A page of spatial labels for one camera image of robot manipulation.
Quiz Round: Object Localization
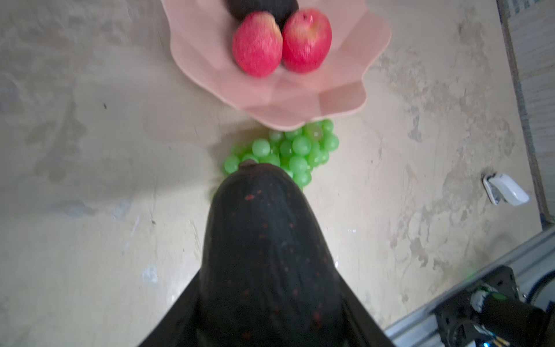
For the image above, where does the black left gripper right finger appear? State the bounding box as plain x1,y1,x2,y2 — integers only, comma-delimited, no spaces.
333,270,395,347

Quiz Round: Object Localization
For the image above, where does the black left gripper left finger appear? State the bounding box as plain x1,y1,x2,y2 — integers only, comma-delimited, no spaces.
139,271,199,347

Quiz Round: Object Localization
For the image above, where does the dark avocado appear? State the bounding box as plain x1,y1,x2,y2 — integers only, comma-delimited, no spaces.
226,0,299,29
197,160,345,346

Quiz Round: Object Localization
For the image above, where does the green grape bunch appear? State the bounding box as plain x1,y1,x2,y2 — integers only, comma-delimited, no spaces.
221,119,340,189

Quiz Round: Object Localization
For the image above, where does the red apple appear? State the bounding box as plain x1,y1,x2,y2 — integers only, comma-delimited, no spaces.
232,12,283,78
282,8,332,74

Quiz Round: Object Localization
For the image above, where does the pink fruit bowl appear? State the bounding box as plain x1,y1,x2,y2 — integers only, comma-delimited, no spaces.
160,0,393,132

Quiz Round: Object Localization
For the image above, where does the small white device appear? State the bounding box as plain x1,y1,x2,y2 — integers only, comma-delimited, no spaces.
482,173,530,206

